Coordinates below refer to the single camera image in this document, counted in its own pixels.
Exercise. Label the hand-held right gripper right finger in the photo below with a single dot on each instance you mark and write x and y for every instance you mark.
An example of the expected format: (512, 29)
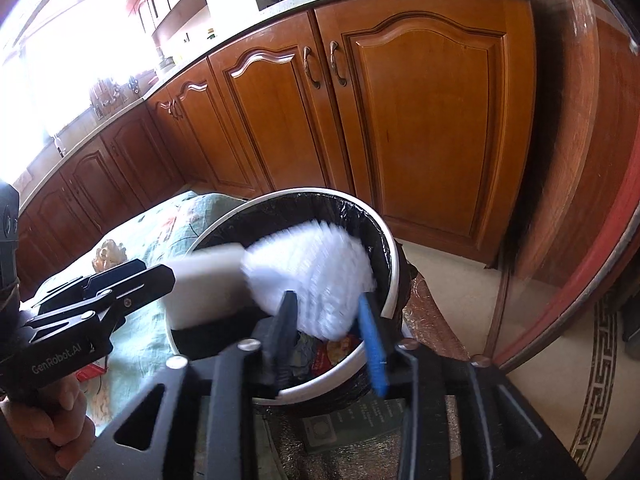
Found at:
(372, 345)

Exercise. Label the bright window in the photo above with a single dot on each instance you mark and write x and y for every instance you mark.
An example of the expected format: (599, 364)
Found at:
(75, 60)

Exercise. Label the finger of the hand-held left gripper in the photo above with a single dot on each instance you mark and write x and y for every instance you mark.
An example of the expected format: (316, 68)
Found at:
(155, 277)
(115, 272)

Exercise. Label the white round trash bin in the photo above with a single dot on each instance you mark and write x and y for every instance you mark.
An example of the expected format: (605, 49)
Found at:
(395, 275)

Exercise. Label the brown crumpled wrapper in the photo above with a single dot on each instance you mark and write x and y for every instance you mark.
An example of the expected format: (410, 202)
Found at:
(107, 255)

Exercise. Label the red snack wrapper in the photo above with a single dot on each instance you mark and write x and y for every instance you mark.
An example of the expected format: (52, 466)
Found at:
(335, 352)

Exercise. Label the person's left hand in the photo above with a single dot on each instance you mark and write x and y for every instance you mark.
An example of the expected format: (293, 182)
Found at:
(55, 420)

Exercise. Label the white foam block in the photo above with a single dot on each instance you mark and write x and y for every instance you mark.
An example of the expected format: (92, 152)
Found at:
(210, 285)

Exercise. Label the red packet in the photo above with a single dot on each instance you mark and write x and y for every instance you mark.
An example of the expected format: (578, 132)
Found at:
(92, 371)

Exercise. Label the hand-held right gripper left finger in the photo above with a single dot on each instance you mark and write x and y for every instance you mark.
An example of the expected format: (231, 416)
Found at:
(280, 330)

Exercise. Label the green printed blanket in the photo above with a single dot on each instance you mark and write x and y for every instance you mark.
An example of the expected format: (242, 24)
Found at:
(150, 240)

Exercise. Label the white pleated paper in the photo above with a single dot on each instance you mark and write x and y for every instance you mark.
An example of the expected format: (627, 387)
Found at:
(310, 270)

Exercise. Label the wooden lower kitchen cabinets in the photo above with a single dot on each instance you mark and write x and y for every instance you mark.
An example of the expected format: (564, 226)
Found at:
(425, 125)

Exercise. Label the knife block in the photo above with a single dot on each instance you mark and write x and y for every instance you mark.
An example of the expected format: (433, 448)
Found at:
(102, 97)

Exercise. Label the black bin liner bag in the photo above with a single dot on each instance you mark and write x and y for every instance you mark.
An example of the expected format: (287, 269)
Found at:
(310, 207)

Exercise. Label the green printed leaflet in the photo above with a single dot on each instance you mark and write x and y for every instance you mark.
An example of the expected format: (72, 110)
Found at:
(360, 420)

